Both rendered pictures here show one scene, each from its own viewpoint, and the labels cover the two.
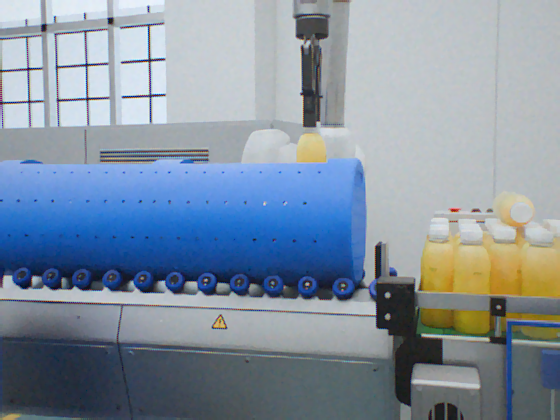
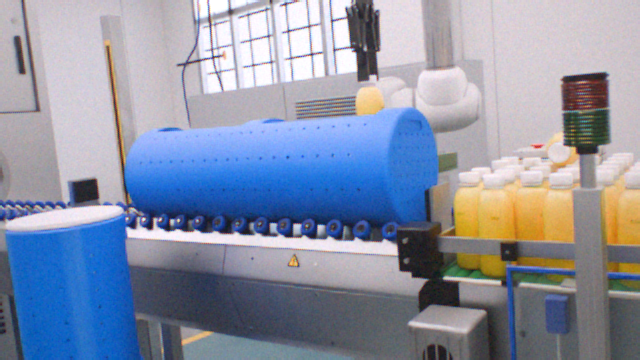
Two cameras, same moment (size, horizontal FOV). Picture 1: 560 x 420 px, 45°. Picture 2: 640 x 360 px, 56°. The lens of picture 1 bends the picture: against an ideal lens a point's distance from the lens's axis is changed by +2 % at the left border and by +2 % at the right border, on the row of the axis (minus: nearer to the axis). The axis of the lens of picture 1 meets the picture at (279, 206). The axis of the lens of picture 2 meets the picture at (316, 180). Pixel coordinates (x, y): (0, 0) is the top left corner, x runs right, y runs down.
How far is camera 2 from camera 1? 0.46 m
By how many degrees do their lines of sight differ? 21
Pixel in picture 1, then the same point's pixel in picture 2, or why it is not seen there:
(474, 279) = (492, 224)
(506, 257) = (528, 200)
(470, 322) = (491, 265)
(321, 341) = (372, 279)
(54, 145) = (263, 100)
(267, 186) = (320, 140)
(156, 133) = (336, 83)
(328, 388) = (384, 321)
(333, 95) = (439, 39)
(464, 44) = not seen: outside the picture
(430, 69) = not seen: outside the picture
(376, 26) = not seen: outside the picture
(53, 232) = (173, 187)
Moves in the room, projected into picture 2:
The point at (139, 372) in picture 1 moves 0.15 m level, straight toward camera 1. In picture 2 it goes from (243, 299) to (227, 319)
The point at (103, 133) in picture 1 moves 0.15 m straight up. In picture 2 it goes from (296, 87) to (294, 62)
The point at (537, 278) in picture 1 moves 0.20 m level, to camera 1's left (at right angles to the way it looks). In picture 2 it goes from (552, 222) to (438, 224)
